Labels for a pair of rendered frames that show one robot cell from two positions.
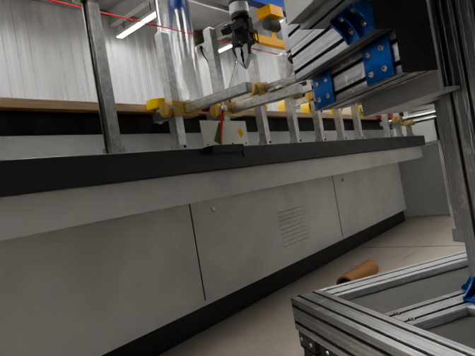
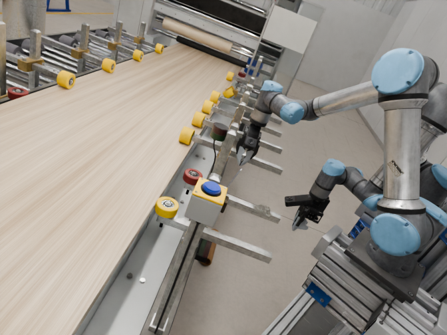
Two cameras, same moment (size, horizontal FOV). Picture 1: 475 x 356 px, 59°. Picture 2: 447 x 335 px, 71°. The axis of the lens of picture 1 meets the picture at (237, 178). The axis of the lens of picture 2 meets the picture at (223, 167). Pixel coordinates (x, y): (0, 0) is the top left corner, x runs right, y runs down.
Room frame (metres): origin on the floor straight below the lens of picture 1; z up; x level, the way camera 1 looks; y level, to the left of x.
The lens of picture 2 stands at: (0.77, 0.70, 1.59)
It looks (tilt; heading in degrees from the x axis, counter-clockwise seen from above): 28 degrees down; 320
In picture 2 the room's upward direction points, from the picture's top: 22 degrees clockwise
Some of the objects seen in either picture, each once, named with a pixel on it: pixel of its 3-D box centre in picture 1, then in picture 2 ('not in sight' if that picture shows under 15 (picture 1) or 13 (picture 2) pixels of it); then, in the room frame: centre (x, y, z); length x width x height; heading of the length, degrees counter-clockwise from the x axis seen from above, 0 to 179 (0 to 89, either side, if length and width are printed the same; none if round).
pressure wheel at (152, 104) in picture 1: (159, 114); (164, 214); (1.52, 0.24, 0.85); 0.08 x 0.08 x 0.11
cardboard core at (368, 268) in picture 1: (358, 275); (209, 246); (1.98, -0.48, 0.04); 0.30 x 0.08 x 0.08; 141
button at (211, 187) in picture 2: not in sight; (211, 189); (1.21, 0.34, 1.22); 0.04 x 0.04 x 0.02
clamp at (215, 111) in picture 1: (225, 111); not in sight; (1.62, 0.00, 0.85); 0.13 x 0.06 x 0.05; 141
